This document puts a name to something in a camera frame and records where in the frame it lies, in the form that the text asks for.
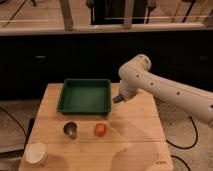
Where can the metal cup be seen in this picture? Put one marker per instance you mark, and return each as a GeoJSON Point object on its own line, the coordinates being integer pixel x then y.
{"type": "Point", "coordinates": [70, 129]}

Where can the green plastic tray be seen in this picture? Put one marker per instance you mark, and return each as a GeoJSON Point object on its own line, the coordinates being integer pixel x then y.
{"type": "Point", "coordinates": [85, 96]}

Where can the orange fruit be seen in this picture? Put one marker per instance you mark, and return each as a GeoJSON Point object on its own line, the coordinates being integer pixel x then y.
{"type": "Point", "coordinates": [100, 129]}

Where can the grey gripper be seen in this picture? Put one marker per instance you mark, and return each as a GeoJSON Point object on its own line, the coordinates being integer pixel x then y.
{"type": "Point", "coordinates": [119, 98]}

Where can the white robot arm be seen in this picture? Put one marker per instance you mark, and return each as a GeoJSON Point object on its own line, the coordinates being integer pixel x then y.
{"type": "Point", "coordinates": [135, 74]}

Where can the black cabinet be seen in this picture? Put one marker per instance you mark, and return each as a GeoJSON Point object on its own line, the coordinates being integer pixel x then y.
{"type": "Point", "coordinates": [28, 63]}

